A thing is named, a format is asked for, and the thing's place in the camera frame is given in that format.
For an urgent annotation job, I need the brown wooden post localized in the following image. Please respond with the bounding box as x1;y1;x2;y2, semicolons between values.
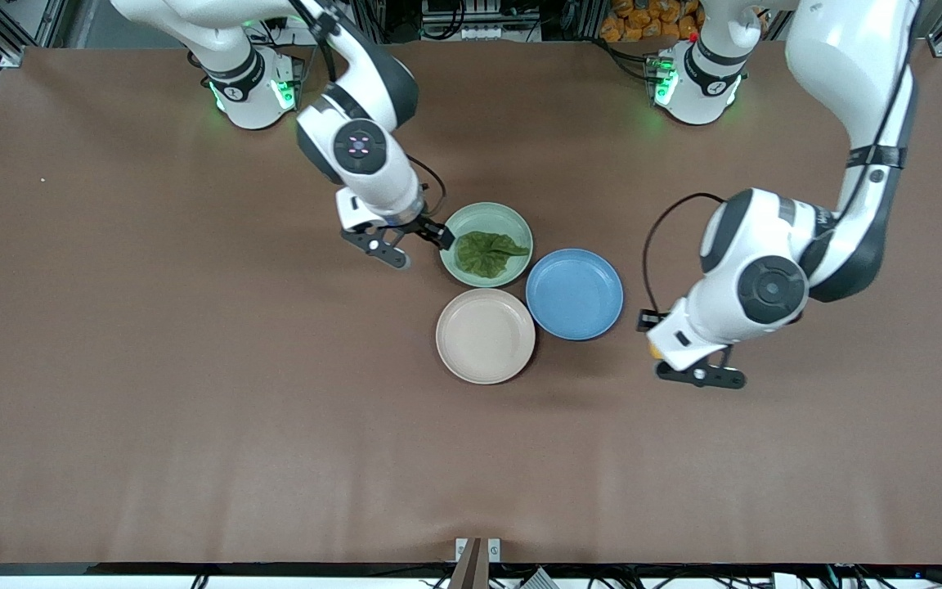
448;537;484;589

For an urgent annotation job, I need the blue round plate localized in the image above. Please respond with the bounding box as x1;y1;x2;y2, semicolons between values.
525;248;625;341

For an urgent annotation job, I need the orange snack bag pile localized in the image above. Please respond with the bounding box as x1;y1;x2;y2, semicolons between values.
599;0;702;43

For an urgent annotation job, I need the green round plate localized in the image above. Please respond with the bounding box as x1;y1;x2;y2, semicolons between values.
438;201;535;289

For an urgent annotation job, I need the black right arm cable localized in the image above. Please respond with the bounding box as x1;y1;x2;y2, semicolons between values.
406;154;448;216

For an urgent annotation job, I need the black base cable bundle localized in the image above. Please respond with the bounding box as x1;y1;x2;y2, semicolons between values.
594;37;662;83

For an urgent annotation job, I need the metal table edge bracket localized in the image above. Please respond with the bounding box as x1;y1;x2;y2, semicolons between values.
455;537;502;565

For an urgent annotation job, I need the beige round plate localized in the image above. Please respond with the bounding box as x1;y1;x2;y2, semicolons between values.
435;287;536;385

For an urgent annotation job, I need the green lettuce leaf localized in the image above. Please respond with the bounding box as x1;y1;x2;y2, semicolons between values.
454;231;531;279

